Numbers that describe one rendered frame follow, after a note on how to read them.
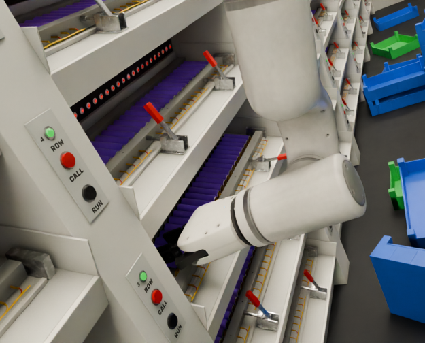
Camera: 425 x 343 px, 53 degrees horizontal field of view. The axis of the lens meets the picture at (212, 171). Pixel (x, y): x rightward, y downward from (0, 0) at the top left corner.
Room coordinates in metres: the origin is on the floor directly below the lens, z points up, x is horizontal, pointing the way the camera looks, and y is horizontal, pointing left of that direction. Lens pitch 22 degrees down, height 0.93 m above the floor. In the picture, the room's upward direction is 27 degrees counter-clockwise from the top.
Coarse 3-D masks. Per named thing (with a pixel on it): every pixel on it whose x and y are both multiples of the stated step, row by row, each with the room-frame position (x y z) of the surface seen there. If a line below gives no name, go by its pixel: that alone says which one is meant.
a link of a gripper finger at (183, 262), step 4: (188, 252) 0.55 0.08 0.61; (192, 252) 0.54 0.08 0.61; (196, 252) 0.54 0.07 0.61; (200, 252) 0.54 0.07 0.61; (204, 252) 0.54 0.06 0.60; (180, 256) 0.56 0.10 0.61; (184, 256) 0.55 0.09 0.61; (188, 256) 0.54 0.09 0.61; (192, 256) 0.54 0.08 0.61; (196, 256) 0.54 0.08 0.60; (200, 256) 0.54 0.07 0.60; (176, 260) 0.55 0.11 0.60; (180, 260) 0.54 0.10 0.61; (184, 260) 0.54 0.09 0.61; (188, 260) 0.54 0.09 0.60; (192, 260) 0.54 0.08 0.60; (196, 260) 0.54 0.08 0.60; (176, 264) 0.54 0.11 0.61; (180, 264) 0.54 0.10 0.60; (184, 264) 0.54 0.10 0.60; (188, 264) 0.54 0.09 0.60; (180, 268) 0.54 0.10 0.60
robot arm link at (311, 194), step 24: (288, 168) 0.53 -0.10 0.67; (312, 168) 0.47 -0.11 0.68; (336, 168) 0.45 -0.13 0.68; (264, 192) 0.50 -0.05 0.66; (288, 192) 0.47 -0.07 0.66; (312, 192) 0.45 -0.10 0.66; (336, 192) 0.43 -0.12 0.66; (360, 192) 0.45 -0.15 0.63; (264, 216) 0.49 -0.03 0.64; (288, 216) 0.47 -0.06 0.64; (312, 216) 0.45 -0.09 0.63; (336, 216) 0.44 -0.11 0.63; (360, 216) 0.44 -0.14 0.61
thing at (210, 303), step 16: (240, 128) 1.06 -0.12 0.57; (256, 128) 1.02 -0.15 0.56; (272, 128) 1.02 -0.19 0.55; (272, 144) 0.98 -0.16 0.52; (256, 176) 0.85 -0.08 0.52; (272, 176) 0.86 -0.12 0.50; (240, 256) 0.64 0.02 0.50; (208, 272) 0.60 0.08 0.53; (224, 272) 0.60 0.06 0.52; (240, 272) 0.64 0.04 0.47; (208, 288) 0.57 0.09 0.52; (224, 288) 0.56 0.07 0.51; (192, 304) 0.49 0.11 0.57; (208, 304) 0.54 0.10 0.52; (224, 304) 0.56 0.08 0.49; (208, 320) 0.51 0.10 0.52
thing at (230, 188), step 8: (256, 136) 0.99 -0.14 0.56; (248, 144) 0.95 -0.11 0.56; (256, 144) 0.96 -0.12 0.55; (264, 144) 0.97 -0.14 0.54; (248, 152) 0.92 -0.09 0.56; (240, 160) 0.89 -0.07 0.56; (240, 168) 0.86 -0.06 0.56; (232, 176) 0.83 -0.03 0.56; (240, 176) 0.83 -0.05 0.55; (232, 184) 0.80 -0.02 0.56; (240, 184) 0.82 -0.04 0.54; (224, 192) 0.78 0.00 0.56; (232, 192) 0.78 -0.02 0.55; (208, 264) 0.61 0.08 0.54; (184, 272) 0.58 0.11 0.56; (192, 272) 0.59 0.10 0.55; (176, 280) 0.57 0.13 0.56; (184, 280) 0.57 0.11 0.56; (184, 288) 0.56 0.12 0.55
